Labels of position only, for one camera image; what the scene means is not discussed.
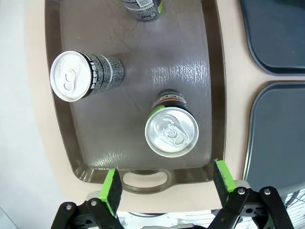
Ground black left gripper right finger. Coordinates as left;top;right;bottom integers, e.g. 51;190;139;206
213;159;296;229

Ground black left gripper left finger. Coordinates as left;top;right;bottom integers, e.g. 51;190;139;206
53;167;124;229

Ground black Pepsi drink can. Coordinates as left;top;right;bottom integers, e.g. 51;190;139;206
144;89;200;158
50;51;124;103
121;0;164;22

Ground black plastic serving tray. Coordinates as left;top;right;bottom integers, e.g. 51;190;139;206
242;81;305;191
239;0;305;77

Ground brown plastic serving tray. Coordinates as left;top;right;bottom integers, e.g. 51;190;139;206
44;0;227;194

